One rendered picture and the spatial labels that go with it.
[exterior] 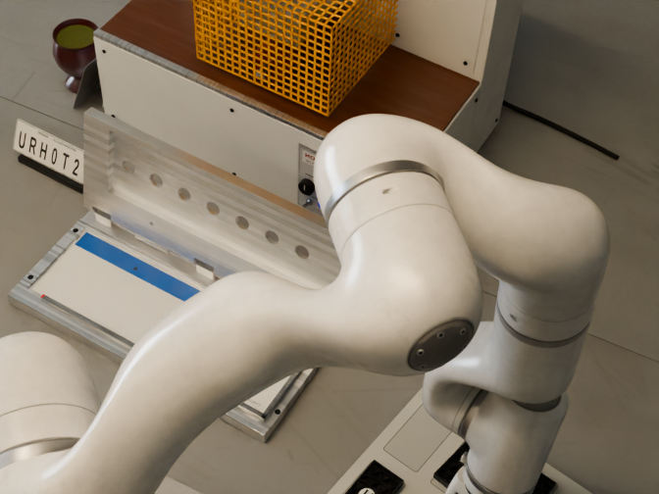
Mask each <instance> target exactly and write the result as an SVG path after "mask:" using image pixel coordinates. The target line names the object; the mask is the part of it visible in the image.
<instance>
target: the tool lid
mask: <svg viewBox="0 0 659 494"><path fill-rule="evenodd" d="M126 161H130V162H131V163H132V164H133V166H134V172H133V171H131V170H130V169H129V168H128V167H127V165H126ZM153 173H154V174H156V175H158V176H159V177H160V178H161V179H162V181H163V185H160V184H158V183H157V182H156V181H155V180H154V178H153ZM182 188H185V189H187V190H188V192H189V193H190V196H191V199H188V198H186V197H184V196H183V195H182V193H181V189H182ZM210 202H214V203H215V204H217V205H218V207H219V209H220V212H219V213H216V212H214V211H213V210H212V209H211V207H210ZM83 207H85V208H87V209H89V210H91V211H93V210H95V209H96V208H97V209H99V210H101V211H103V212H105V213H107V214H109V215H111V221H113V222H116V223H118V224H120V225H122V226H124V227H126V228H128V229H130V230H131V231H133V232H135V235H134V236H135V238H137V239H139V240H141V241H143V242H145V243H147V244H149V245H151V246H153V247H155V248H156V249H158V250H160V251H162V252H164V253H166V254H170V252H169V250H171V251H173V252H175V253H177V254H179V255H181V256H182V257H184V258H185V259H187V260H189V261H191V262H193V263H194V262H195V261H197V260H199V261H201V262H203V263H205V264H207V265H209V266H211V267H213V268H214V273H216V274H218V275H220V276H222V277H226V276H228V275H230V274H234V273H237V272H253V271H255V272H265V273H270V274H273V275H276V276H279V277H282V278H284V279H287V280H289V281H291V282H294V283H296V284H298V285H301V286H304V287H307V288H310V289H320V288H323V287H326V286H328V285H330V284H332V283H333V282H334V281H335V280H336V279H337V277H338V276H339V274H340V272H341V262H340V261H339V258H338V255H337V253H336V250H335V247H334V244H333V242H332V239H331V236H330V232H329V229H328V226H327V224H326V221H325V219H324V218H322V217H320V216H318V215H316V214H314V213H312V212H310V211H308V210H306V209H303V208H301V207H299V206H297V205H295V204H293V203H291V202H289V201H287V200H285V199H283V198H280V197H278V196H277V195H275V194H273V193H271V192H269V191H267V190H265V189H263V188H261V187H258V186H256V185H254V184H252V183H250V182H248V181H246V180H244V179H242V178H240V177H238V176H235V175H233V174H231V173H228V172H226V171H224V170H222V169H220V168H218V167H216V166H213V165H211V164H209V163H207V162H205V161H203V160H201V159H199V158H197V157H195V156H193V155H190V154H188V153H186V152H184V151H182V150H180V149H178V148H177V147H175V146H173V145H171V144H169V143H166V142H164V141H162V140H160V139H158V138H156V137H154V136H152V135H150V134H148V133H146V132H143V131H141V130H139V129H137V128H135V127H133V126H131V125H129V124H127V123H124V122H121V121H119V120H117V119H115V118H113V117H111V116H109V115H107V114H105V113H103V112H101V111H98V110H96V109H94V108H92V107H91V108H89V109H88V110H87V111H85V112H84V122H83ZM239 216H241V217H244V218H246V219H247V221H248V223H249V227H246V226H244V225H242V224H241V223H240V222H239V219H238V217H239ZM268 230H270V231H273V232H274V233H275V234H276V235H277V236H278V238H279V241H274V240H272V239H271V238H270V236H269V234H268ZM298 245H301V246H304V247H305V248H306V249H307V250H308V252H309V256H308V257H307V256H303V255H302V254H301V253H300V252H299V250H298Z"/></svg>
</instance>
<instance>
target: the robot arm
mask: <svg viewBox="0 0 659 494"><path fill-rule="evenodd" d="M314 183H315V189H316V194H317V197H318V201H319V204H320V207H321V210H322V213H323V216H324V218H325V221H326V224H327V226H328V229H329V234H330V236H331V239H332V242H333V244H334V247H335V250H336V253H337V255H338V258H339V261H340V262H341V272H340V274H339V276H338V277H337V279H336V280H335V281H334V282H333V283H332V284H330V285H328V286H326V287H323V288H320V289H310V288H307V287H304V286H301V285H298V284H296V283H294V282H291V281H289V280H287V279H284V278H282V277H279V276H276V275H273V274H270V273H265V272H255V271H253V272H237V273H234V274H230V275H228V276H226V277H224V278H222V279H220V280H218V281H216V282H215V283H213V284H211V285H210V286H208V287H207V288H205V289H203V290H202V291H200V292H199V293H197V294H195V295H194V296H192V297H191V298H189V299H188V300H186V301H185V302H183V303H182V304H180V305H179V306H177V307H176V308H174V309H173V310H171V311H170V312H169V313H167V314H166V315H165V316H163V317H162V318H161V319H159V320H158V321H157V322H156V323H154V324H153V325H152V326H151V327H150V328H149V329H148V330H147V331H146V332H145V333H144V334H143V335H142V336H141V337H140V338H139V339H138V341H137V342H136V343H135V344H134V345H133V347H132V348H131V350H130V351H129V352H128V354H127V356H126V358H125V359H124V361H123V363H122V364H121V366H120V368H119V370H118V372H117V374H116V376H115V378H114V381H113V383H112V385H111V388H110V390H109V392H108V394H107V396H106V398H105V400H104V402H103V404H102V406H101V405H100V401H99V397H98V393H97V389H96V385H95V382H94V379H93V376H92V373H91V371H90V369H89V367H88V365H87V364H86V362H85V360H84V359H83V358H82V356H81V355H80V354H79V353H78V351H77V350H76V349H75V348H74V347H73V346H71V345H70V344H69V343H67V342H66V341H65V340H63V339H61V338H59V337H57V336H55V335H52V334H49V333H45V332H36V331H29V332H20V333H15V334H11V335H8V336H5V337H2V338H0V494H155V492H156V491H157V489H158V488H159V486H160V485H161V483H162V482H163V480H164V478H165V477H166V475H167V474H168V472H169V471H170V469H171V468H172V466H173V465H174V463H175V462H176V461H177V459H178V458H179V456H180V455H181V454H182V453H183V452H184V451H185V449H186V448H187V447H188V446H189V445H190V444H191V443H192V442H193V440H194V439H195V438H196V437H198V436H199V435H200V434H201V433H202V432H203V431H204V430H205V429H206V428H207V427H208V426H210V425H211V424H212V423H213V422H214V421H216V420H217V419H218V418H220V417H221V416H223V415H224V414H226V413H227V412H229V411H230V410H232V409H234V408H235V407H237V406H239V405H240V404H242V403H243V402H245V401H247V400H248V399H250V398H252V397H253V396H255V395H257V394H258V393H260V392H262V391H263V390H265V389H267V388H268V387H270V386H272V385H274V384H275V383H277V382H279V381H281V380H283V379H284V378H286V377H288V376H290V375H293V374H295V373H297V372H300V371H304V370H308V369H313V368H319V367H340V368H348V369H355V370H360V371H369V372H373V373H378V374H383V375H390V376H413V375H418V374H423V373H424V374H425V377H424V383H423V393H422V400H423V405H424V408H425V410H426V411H427V413H428V414H429V415H430V416H431V417H432V418H433V419H434V420H436V421H437V422H439V423H440V424H441V425H443V426H444V427H446V428H447V429H449V430H450V431H452V432H454V433H455V434H457V435H458V436H460V437H461V438H463V439H464V440H465V441H466V442H467V443H468V445H469V446H470V451H469V453H468V452H465V453H464V454H463V456H462V457H461V461H460V462H462V463H464V465H463V466H462V467H461V468H460V469H459V470H458V472H457V473H456V474H455V476H454V477H453V479H452V481H451V483H450V485H449V486H448V488H447V490H446V492H445V494H532V493H533V491H534V488H535V486H536V484H537V481H538V479H539V476H540V474H541V472H542V469H543V467H544V465H545V462H546V460H547V457H548V455H549V453H550V450H551V448H552V446H553V443H554V441H555V438H556V436H557V434H558V431H559V429H560V426H561V424H562V422H563V419H564V417H565V415H566V413H567V411H568V408H569V396H568V393H567V390H566V389H567V388H568V387H569V385H570V383H571V381H572V379H573V377H574V374H575V371H576V368H577V365H578V362H579V358H580V355H581V352H582V349H583V344H584V341H585V338H586V335H587V331H588V328H589V325H590V322H591V318H592V315H593V311H594V308H595V304H596V301H597V297H598V294H599V290H600V287H601V284H602V280H603V277H604V274H605V270H606V267H607V262H608V257H609V251H610V235H609V229H608V225H607V222H606V220H605V218H604V216H603V214H602V212H601V210H600V209H599V208H598V206H597V205H596V204H595V203H594V202H593V201H592V200H591V199H590V198H588V197H587V196H585V195H584V194H582V193H580V192H579V191H576V190H574V189H571V188H567V187H563V186H559V185H554V184H549V183H544V182H539V181H535V180H531V179H528V178H524V177H521V176H519V175H516V174H513V173H509V172H507V171H505V170H503V169H501V168H499V167H497V166H496V165H495V164H493V163H491V162H490V161H488V160H487V159H485V158H483V157H482V156H480V155H479V154H477V153H476V152H475V151H473V150H472V149H470V148H469V147H467V146H466V145H464V144H463V143H461V142H460V141H458V140H456V139H455V138H453V137H451V136H450V135H448V134H446V133H445V132H443V131H441V130H439V129H437V128H435V127H433V126H430V125H428V124H426V123H422V122H419V121H416V120H412V119H409V118H405V117H400V116H394V115H386V114H368V115H362V116H358V117H355V118H352V119H349V120H347V121H345V122H343V123H341V124H339V125H338V126H337V127H335V128H334V129H333V130H332V131H331V132H330V133H329V134H328V135H327V136H326V138H325V139H324V140H323V142H322V143H321V145H320V147H319V149H318V152H317V154H316V158H315V162H314ZM476 266H477V267H479V268H480V269H482V270H483V271H485V272H487V273H488V274H490V275H492V276H493V277H495V278H497V279H498V280H499V286H498V293H497V299H496V306H495V313H494V320H493V321H481V319H482V308H483V296H482V285H481V281H480V277H479V274H478V271H477V268H476Z"/></svg>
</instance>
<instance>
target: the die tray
mask: <svg viewBox="0 0 659 494"><path fill-rule="evenodd" d="M422 393H423V388H421V390H420V391H419V392H418V393H417V394H416V395H415V396H414V397H413V399H412V400H411V401H410V402H409V403H408V404H407V405H406V406H405V407H404V409H403V410H402V411H401V412H400V413H399V414H398V415H397V416H396V418H395V419H394V420H393V421H392V422H391V423H390V424H389V425H388V426H387V428H386V429H385V430H384V431H383V432H382V433H381V434H380V435H379V437H378V438H377V439H376V440H375V441H374V442H373V443H372V444H371V446H370V447H369V448H368V449H367V450H366V451H365V452H364V453H363V454H362V456H361V457H360V458H359V459H358V460H357V461H356V462H355V463H354V465H353V466H352V467H351V468H350V469H349V470H348V471H347V472H346V473H345V475H344V476H343V477H342V478H341V479H340V480H339V481H338V482H337V483H336V485H335V486H334V487H333V488H332V489H331V490H330V491H329V493H328V494H345V492H346V491H347V490H348V489H349V488H350V487H351V485H352V484H353V483H354V482H355V481H356V480H357V478H358V477H359V476H360V475H361V474H362V473H363V471H364V470H365V469H366V468H367V467H368V466H369V465H370V463H371V462H372V461H373V460H376V461H377V462H378V463H380V464H381V465H383V466H384V467H386V468H387V469H389V470H390V471H392V472H393V473H395V474H396V475H398V476H399V477H400V478H402V479H403V480H404V483H403V485H402V486H401V488H400V489H399V490H398V491H397V492H396V494H445V492H446V490H447V488H446V487H444V486H443V485H442V484H441V483H439V482H438V481H437V480H436V479H434V478H433V474H434V473H435V472H436V471H437V470H438V469H439V468H440V467H441V466H442V465H443V464H444V463H445V462H446V461H447V460H448V459H449V458H450V457H451V456H452V455H453V454H454V453H455V452H456V451H457V450H458V449H459V448H460V446H461V445H462V444H463V443H464V442H465V440H464V439H463V438H461V437H460V436H458V435H457V434H455V433H454V432H452V431H450V430H449V429H447V428H446V427H444V426H443V425H441V424H440V423H439V422H437V421H436V420H434V419H433V418H432V417H431V416H430V415H429V414H428V413H427V411H426V410H425V408H424V405H423V400H422ZM542 473H543V474H545V475H546V476H548V477H549V478H551V479H552V480H553V481H555V482H556V485H555V487H554V489H553V490H552V491H551V492H550V494H592V493H590V492H589V491H587V490H586V489H584V488H583V487H581V486H580V485H578V484H577V483H576V482H574V481H573V480H572V479H571V478H569V477H568V476H566V475H565V474H563V473H562V472H560V471H559V470H557V469H555V468H554V467H552V466H551V465H549V464H548V463H545V465H544V467H543V469H542Z"/></svg>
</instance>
